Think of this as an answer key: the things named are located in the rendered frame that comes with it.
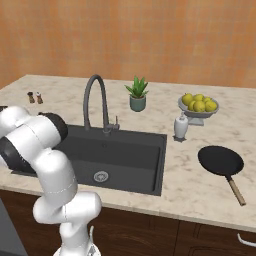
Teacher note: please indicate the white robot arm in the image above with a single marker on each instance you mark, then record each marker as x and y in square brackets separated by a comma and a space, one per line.
[55, 173]

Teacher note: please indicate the dark grey curved tap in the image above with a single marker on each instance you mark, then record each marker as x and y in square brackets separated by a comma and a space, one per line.
[96, 100]

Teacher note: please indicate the dark-capped pepper shaker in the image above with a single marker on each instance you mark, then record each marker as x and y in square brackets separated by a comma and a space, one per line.
[31, 97]

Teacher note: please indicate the dark brown cupboard door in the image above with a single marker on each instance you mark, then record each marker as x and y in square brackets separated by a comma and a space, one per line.
[133, 233]
[213, 241]

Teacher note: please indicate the white soap dispenser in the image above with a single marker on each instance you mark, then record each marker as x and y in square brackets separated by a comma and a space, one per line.
[181, 126]

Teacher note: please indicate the green plant in grey pot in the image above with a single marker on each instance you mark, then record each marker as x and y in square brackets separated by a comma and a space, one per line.
[137, 95]

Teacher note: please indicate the grey bowl of lemons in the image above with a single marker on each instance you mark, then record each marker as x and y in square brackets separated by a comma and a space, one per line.
[198, 105]

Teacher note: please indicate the dark grey sink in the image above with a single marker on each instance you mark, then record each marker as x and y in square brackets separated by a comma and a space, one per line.
[126, 160]

